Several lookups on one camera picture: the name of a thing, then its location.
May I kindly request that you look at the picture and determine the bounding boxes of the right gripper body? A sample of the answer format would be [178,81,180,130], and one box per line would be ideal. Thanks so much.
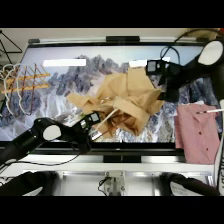
[157,73,182,103]

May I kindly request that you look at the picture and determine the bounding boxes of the black wire stand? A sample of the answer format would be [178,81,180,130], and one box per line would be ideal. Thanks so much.
[0,29,24,66]

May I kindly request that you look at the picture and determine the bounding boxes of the tan shirt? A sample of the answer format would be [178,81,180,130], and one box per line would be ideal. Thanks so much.
[66,65,166,140]

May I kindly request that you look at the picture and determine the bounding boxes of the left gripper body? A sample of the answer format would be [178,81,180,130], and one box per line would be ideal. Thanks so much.
[79,120,102,142]

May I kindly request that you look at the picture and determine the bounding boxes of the silver frame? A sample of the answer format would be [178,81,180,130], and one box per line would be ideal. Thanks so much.
[0,152,224,197]

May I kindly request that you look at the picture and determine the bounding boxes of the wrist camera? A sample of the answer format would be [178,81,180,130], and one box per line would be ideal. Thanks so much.
[146,59,161,75]
[86,111,102,124]

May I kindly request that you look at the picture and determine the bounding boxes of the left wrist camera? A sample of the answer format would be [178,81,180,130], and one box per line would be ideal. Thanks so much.
[86,111,102,124]

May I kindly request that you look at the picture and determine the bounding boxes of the black cable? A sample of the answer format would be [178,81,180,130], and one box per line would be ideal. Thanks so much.
[97,177,112,197]
[13,152,82,168]
[159,28,224,62]

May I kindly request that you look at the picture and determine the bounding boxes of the white clothes hanger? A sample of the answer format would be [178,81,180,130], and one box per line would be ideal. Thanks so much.
[195,106,224,115]

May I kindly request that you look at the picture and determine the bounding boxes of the heap of brown clothes hangers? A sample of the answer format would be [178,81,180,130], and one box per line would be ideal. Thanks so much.
[0,62,52,116]

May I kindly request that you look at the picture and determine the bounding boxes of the pink shirt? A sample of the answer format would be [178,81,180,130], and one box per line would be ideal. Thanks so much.
[173,101,223,165]

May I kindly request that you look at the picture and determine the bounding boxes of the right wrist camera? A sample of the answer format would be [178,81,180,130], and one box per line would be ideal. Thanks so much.
[146,59,161,75]

